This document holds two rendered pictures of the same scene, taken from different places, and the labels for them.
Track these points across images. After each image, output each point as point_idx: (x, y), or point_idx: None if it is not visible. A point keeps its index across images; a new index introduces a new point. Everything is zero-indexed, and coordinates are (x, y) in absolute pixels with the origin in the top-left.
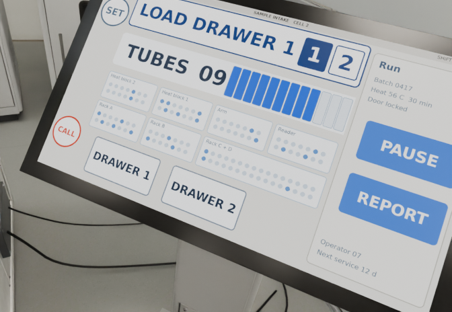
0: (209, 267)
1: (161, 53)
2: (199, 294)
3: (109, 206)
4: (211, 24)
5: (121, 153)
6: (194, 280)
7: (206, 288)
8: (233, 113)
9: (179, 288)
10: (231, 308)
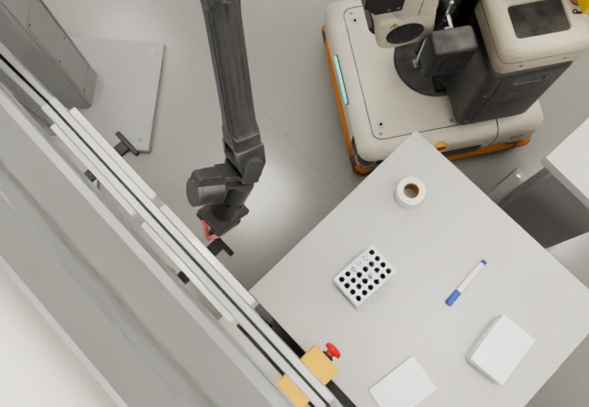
0: None
1: None
2: (19, 3)
3: None
4: None
5: None
6: (12, 1)
7: None
8: None
9: (18, 18)
10: None
